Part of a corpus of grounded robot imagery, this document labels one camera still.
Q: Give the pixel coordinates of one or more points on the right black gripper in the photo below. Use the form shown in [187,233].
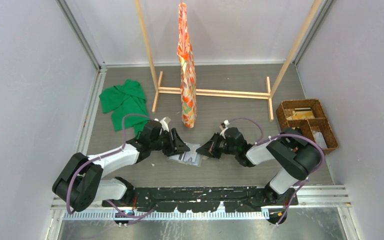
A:
[208,149]

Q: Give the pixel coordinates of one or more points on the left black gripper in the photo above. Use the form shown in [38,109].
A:
[179,146]

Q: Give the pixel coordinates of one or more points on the grey card holder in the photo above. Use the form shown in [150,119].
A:
[190,158]

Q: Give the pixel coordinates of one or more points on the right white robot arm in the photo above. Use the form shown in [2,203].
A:
[298,156]

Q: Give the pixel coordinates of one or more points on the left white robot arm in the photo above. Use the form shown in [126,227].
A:
[81,182]

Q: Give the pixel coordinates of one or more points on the gold card in basket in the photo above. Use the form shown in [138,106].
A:
[303,113]

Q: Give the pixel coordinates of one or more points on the orange patterned hanging cloth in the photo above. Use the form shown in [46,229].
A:
[187,69]

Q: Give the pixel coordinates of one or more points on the wooden hanging rack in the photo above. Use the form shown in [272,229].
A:
[271,89]

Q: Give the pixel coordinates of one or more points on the green cloth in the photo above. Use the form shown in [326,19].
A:
[127,104]

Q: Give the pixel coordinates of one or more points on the brown wicker basket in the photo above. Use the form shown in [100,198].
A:
[319,123]

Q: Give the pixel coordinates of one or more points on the white paper in basket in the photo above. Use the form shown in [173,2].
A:
[319,139]

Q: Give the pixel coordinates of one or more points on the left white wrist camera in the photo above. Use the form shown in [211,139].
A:
[165,123]

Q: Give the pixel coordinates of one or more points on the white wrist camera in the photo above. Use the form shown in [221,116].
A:
[223,127]
[165,123]

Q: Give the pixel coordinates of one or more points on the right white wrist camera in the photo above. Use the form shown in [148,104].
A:
[223,127]

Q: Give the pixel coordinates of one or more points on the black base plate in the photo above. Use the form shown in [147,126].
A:
[235,199]

